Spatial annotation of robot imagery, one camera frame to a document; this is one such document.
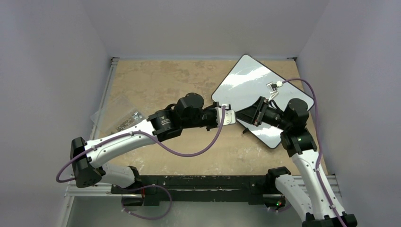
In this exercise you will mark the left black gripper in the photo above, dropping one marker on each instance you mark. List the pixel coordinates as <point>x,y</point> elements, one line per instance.
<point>212,108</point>

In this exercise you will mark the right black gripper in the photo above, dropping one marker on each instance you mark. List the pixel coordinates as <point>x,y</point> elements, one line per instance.
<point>260,111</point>

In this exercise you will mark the white whiteboard black frame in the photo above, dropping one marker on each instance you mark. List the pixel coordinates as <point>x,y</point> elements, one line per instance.
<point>242,86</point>

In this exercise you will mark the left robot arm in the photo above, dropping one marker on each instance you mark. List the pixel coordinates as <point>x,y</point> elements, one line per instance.
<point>89,159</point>

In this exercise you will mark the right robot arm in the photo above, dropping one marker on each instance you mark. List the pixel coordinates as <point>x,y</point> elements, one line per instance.
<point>318,206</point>

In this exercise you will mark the clear plastic bag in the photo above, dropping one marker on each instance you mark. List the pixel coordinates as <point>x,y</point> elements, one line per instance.
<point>117,115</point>

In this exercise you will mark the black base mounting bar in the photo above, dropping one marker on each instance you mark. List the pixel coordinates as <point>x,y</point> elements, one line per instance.
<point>153,189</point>

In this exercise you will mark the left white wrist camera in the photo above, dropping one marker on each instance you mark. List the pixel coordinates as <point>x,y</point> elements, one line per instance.
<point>225,115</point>

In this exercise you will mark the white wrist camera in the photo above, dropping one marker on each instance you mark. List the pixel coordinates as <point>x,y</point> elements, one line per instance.
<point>273,88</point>
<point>225,115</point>

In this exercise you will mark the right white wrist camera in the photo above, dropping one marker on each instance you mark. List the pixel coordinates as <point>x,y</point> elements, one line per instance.
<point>273,88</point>

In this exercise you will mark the aluminium frame rail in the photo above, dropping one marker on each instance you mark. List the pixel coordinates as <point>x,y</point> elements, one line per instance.
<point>68,200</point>

